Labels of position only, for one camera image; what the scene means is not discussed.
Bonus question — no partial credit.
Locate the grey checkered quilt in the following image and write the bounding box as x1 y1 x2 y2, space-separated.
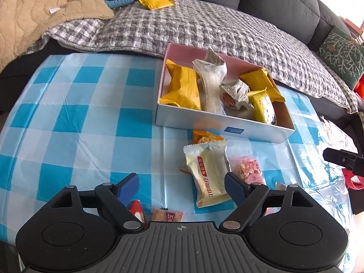
28 0 359 114

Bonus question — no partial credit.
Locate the cream wafer snack pack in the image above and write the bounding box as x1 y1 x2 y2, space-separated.
183 140 231 208

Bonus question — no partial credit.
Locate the red snack pack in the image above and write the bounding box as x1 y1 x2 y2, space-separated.
128 200 147 226

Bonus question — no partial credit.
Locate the blue checkered tablecloth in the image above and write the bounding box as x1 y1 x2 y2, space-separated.
0 53 359 272

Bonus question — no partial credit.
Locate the green patterned cushion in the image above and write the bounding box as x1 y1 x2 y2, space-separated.
318 27 363 91

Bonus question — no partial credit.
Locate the yellow snack pack on sofa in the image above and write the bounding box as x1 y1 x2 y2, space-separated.
138 0 177 10

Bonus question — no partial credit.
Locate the brown red-label snack pack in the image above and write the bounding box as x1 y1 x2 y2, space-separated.
151 208 184 222

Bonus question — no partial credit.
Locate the dark grey sofa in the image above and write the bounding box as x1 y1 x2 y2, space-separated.
0 0 364 137

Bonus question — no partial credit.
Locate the pink puffed rice snack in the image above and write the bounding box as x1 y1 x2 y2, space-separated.
228 156 265 184

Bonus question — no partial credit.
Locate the clear white rice cracker pack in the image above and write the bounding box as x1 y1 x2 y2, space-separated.
192 48 228 115

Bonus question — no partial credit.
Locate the pink cardboard box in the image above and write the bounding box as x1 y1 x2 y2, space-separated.
155 43 296 144

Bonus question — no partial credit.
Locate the yellow gold snack pack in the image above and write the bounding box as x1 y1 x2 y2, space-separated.
247 89 276 125

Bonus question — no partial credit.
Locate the orange snack pack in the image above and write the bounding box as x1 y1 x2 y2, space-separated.
179 129 225 176

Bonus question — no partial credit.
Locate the small beige snack pack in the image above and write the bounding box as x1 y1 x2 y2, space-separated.
275 182 287 191

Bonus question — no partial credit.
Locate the red object right edge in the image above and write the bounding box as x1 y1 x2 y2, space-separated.
342 75 364 190

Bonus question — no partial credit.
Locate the white crumpled snack pack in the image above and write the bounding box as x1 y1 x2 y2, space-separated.
220 80 254 110

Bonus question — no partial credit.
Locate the beige fleece blanket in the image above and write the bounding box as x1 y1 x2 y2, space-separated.
1 0 114 70

